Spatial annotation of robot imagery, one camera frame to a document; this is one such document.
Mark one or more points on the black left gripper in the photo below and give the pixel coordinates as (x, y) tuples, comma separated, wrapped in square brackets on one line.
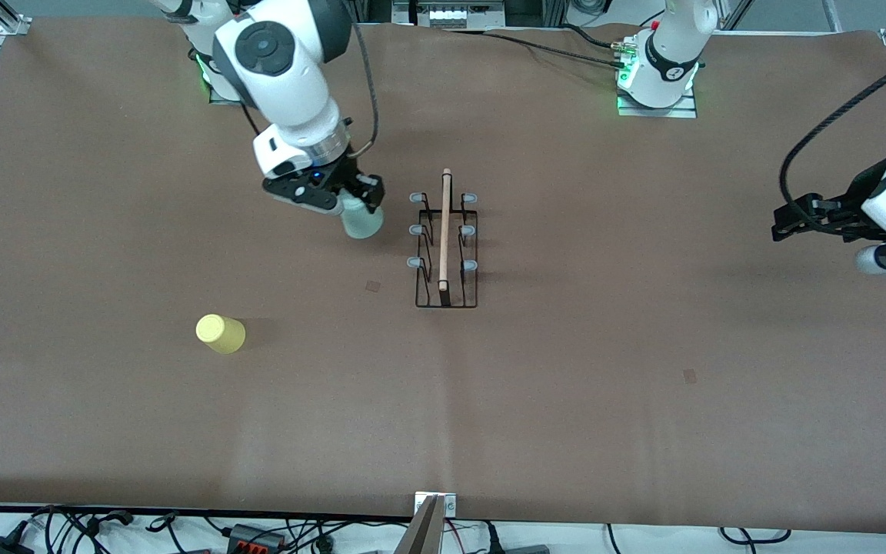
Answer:
[(855, 198)]

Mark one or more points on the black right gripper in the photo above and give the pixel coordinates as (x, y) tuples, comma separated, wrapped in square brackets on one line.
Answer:
[(350, 175)]

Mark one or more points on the sage green plastic cup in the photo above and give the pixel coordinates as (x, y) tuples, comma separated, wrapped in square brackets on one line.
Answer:
[(362, 221)]

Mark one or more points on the yellow plastic cup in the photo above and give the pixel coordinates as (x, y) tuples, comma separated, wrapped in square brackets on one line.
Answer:
[(220, 335)]

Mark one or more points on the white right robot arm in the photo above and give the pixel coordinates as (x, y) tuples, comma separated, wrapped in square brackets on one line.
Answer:
[(289, 77)]

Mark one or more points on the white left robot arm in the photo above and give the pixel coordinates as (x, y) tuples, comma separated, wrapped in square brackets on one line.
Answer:
[(674, 46)]

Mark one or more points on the white power strip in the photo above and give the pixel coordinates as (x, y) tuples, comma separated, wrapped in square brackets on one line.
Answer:
[(447, 14)]

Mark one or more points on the black box with orange connectors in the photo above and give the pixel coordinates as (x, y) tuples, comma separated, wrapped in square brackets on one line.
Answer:
[(254, 537)]

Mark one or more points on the grey flat box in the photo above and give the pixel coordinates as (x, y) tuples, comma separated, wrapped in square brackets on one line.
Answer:
[(524, 549)]

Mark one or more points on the black power adapter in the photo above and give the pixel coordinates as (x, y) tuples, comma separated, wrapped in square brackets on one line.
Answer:
[(1, 546)]

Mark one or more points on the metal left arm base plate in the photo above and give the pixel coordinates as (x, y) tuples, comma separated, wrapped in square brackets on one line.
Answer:
[(658, 112)]

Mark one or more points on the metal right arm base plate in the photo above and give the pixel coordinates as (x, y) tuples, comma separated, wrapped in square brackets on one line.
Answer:
[(220, 98)]

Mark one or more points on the metal bracket plate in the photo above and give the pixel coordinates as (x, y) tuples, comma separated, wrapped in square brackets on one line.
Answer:
[(449, 504)]

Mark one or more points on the aluminium profile post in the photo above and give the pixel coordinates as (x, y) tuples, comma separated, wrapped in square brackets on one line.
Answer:
[(421, 535)]

